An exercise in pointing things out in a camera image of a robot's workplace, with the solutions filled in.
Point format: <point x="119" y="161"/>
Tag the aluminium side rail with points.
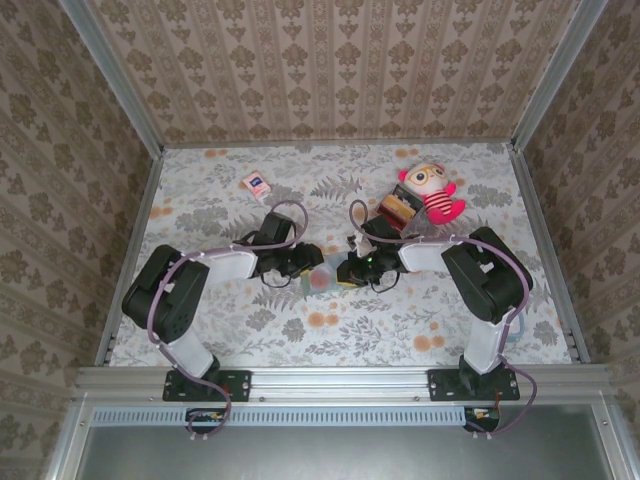
<point x="560" y="280"/>
<point x="132" y="225"/>

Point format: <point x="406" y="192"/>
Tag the clear acrylic card organizer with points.
<point x="415" y="222"/>

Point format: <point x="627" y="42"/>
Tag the black controller board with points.
<point x="482" y="417"/>
<point x="205" y="419"/>

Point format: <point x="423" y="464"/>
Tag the aluminium frame post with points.
<point x="555" y="75"/>
<point x="115" y="75"/>

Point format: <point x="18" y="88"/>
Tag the aluminium front rail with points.
<point x="340" y="382"/>

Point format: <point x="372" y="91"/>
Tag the red patterned credit card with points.
<point x="320" y="279"/>

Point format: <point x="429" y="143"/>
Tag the small pink card pack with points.
<point x="256" y="184"/>

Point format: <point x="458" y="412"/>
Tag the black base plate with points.
<point x="240" y="385"/>
<point x="440" y="385"/>

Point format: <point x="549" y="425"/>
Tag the dark card stack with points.
<point x="405" y="192"/>

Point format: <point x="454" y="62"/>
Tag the aluminium back rail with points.
<point x="340" y="144"/>

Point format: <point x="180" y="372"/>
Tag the pink striped plush toy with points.
<point x="435" y="200"/>

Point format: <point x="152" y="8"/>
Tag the floral table cover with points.
<point x="350" y="340"/>

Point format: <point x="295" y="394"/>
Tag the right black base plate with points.
<point x="440" y="385"/>

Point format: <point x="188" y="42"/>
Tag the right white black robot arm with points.
<point x="430" y="255"/>

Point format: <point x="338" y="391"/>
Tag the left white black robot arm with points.
<point x="230" y="265"/>

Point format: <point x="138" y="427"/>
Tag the tan card stack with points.
<point x="397" y="207"/>

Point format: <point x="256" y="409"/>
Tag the grey metal panel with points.
<point x="340" y="455"/>

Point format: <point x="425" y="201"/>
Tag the red card stack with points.
<point x="381" y="211"/>

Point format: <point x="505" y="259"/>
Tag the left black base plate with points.
<point x="240" y="385"/>

